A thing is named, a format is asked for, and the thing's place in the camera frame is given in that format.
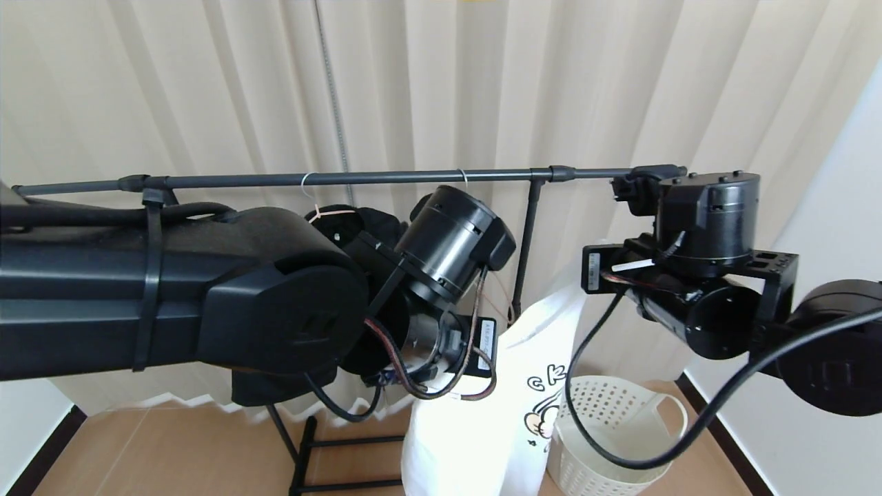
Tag black clothes rack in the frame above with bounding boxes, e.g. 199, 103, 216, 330
12, 164, 688, 496

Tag beige curtain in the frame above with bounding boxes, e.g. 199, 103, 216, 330
0, 0, 882, 417

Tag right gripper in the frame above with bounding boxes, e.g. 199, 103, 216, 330
582, 238, 659, 293

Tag black shorts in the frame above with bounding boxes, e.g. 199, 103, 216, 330
231, 205, 409, 407

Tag white garment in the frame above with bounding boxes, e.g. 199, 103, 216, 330
401, 279, 588, 496

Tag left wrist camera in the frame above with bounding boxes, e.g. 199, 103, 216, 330
475, 219, 517, 273

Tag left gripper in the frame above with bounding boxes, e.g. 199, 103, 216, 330
400, 310, 498, 378

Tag pink clothes hanger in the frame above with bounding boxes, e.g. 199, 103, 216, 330
301, 172, 359, 225
456, 169, 516, 326

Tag white laundry basket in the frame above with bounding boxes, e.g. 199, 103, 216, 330
548, 375, 690, 496

